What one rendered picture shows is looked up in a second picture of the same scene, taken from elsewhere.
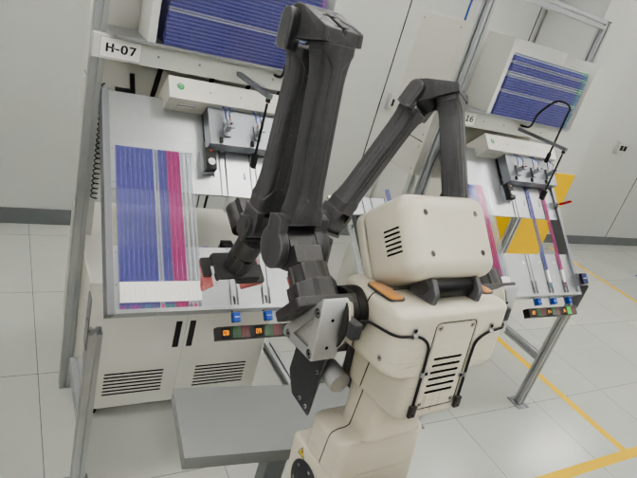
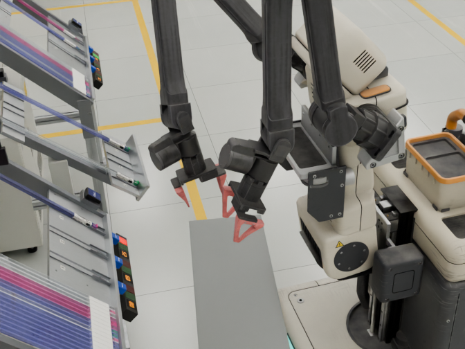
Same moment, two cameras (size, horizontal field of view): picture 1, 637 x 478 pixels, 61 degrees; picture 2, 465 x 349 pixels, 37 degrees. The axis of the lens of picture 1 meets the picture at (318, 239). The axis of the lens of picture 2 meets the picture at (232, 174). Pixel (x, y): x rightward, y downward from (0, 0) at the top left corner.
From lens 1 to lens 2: 1.52 m
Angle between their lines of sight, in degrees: 59
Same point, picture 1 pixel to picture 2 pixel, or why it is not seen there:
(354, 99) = not seen: outside the picture
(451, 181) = (243, 9)
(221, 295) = (99, 287)
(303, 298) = (396, 128)
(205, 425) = (250, 336)
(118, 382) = not seen: outside the picture
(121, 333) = not seen: outside the picture
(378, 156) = (176, 35)
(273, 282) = (84, 238)
